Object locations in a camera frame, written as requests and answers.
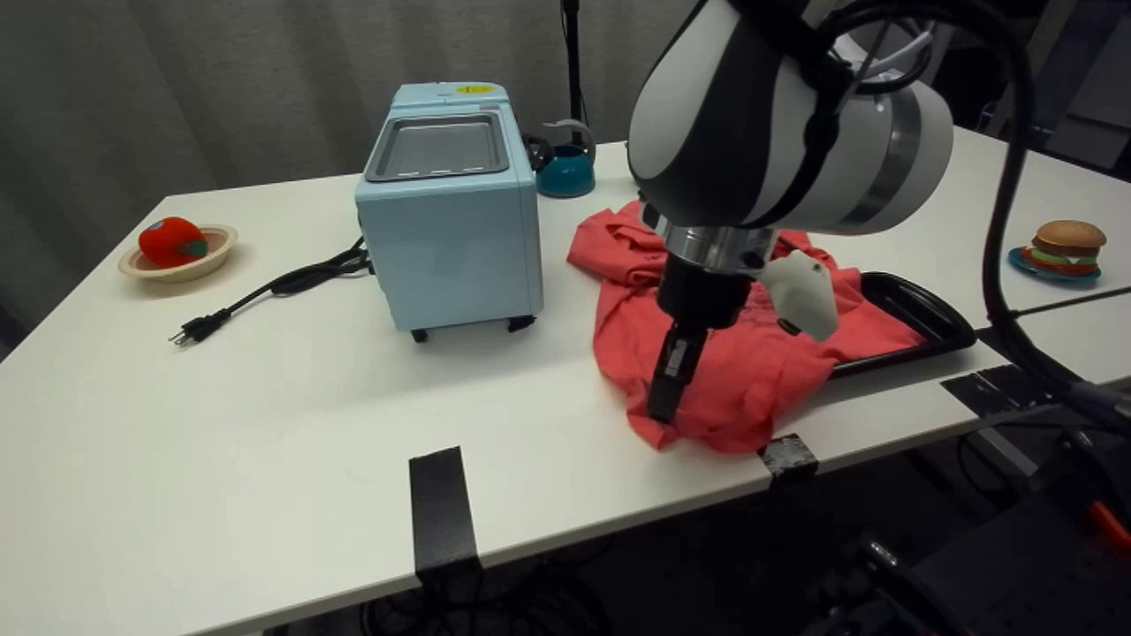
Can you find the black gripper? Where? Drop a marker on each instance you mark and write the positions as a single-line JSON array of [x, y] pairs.
[[698, 302]]

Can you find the coral red shirt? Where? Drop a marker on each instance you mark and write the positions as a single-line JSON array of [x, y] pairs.
[[746, 375]]

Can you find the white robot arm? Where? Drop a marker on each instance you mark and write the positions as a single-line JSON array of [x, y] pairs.
[[767, 118]]

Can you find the teal kettle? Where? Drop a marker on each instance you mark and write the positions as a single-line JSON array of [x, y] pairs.
[[562, 170]]

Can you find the black tray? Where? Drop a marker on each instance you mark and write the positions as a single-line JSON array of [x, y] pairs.
[[937, 326]]

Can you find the light blue toaster oven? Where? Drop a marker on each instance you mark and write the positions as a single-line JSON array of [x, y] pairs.
[[448, 207]]

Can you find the blue plate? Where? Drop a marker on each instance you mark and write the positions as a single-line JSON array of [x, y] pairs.
[[1043, 274]]

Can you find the black table clamp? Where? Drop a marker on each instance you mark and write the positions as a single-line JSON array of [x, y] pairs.
[[440, 515]]

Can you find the toy burger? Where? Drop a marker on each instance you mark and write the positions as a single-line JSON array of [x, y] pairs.
[[1067, 246]]

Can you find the beige bowl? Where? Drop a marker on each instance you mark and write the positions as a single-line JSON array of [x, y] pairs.
[[219, 250]]

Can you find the red tomato toy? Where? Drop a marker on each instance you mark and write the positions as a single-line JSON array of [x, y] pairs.
[[170, 242]]

